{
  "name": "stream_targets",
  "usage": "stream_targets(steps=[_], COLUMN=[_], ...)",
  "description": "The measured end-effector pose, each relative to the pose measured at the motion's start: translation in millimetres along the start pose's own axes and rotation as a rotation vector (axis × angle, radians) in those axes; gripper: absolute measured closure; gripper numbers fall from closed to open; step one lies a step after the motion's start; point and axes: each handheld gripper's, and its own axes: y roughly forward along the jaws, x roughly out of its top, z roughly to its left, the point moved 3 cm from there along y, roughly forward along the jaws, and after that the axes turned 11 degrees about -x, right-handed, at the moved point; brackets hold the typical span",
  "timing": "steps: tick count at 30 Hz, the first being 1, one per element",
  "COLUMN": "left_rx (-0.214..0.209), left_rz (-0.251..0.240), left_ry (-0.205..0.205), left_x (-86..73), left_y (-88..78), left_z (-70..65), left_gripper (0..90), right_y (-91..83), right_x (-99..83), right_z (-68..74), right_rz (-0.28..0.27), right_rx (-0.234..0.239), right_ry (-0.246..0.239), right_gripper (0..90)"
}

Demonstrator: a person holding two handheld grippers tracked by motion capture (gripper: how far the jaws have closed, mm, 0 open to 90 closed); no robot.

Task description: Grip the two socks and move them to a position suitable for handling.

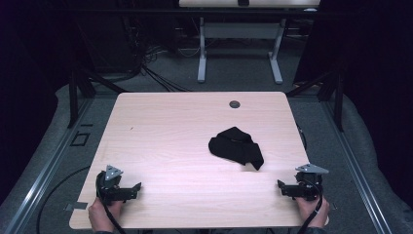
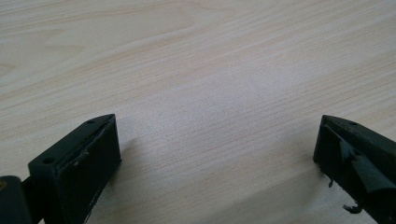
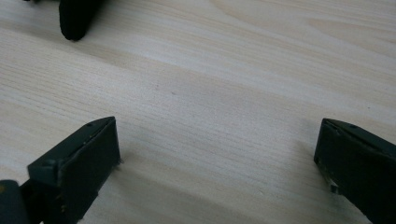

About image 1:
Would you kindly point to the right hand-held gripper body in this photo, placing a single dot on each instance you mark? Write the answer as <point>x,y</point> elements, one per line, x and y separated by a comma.
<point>307,187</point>

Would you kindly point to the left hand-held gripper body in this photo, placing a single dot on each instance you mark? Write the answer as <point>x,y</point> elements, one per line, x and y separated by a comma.
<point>112,190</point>

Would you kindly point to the black cloth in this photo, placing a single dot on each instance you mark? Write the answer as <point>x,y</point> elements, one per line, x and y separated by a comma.
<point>235,148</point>

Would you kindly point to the person's right hand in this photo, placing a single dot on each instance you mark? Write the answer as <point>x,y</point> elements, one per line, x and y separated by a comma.
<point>312,211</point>

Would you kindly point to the person's left hand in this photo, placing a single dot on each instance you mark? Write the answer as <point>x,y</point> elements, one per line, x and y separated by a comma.
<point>102,214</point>

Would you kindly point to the grey tape strip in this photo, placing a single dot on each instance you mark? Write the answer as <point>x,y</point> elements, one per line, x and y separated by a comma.
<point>77,205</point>

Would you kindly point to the black metal stand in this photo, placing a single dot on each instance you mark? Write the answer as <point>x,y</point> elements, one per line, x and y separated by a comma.
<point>337,97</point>
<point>74,97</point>

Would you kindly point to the white desk with metal legs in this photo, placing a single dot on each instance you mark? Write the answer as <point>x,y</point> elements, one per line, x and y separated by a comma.
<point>240,32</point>

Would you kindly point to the aluminium floor rail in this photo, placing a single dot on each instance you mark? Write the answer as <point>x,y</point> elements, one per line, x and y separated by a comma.
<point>357,169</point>
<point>42,169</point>

